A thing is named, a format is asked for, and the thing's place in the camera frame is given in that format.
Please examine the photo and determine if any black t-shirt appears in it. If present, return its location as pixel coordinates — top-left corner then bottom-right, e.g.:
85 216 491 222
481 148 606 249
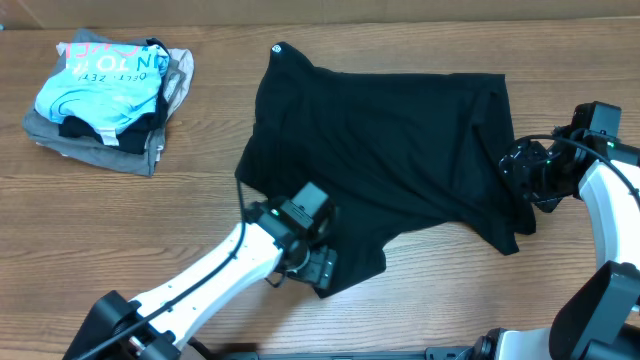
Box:
236 42 536 298

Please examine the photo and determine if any light blue printed t-shirt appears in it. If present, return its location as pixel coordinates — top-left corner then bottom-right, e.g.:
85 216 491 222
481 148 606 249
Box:
34 42 171 146

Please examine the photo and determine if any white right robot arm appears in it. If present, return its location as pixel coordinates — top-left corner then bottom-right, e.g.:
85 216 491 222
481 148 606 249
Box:
445 135 639 359

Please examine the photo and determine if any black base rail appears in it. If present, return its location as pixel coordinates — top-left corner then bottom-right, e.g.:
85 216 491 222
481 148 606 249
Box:
188 346 473 360

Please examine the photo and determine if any black folded garment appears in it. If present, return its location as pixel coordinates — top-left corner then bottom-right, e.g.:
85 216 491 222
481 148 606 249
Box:
58 37 171 155

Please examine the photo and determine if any grey folded garment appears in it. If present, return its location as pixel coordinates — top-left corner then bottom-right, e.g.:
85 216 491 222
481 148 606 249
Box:
22 29 171 176

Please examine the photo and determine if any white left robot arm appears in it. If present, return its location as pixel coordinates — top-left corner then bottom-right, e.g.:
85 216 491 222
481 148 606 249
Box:
64 199 337 360

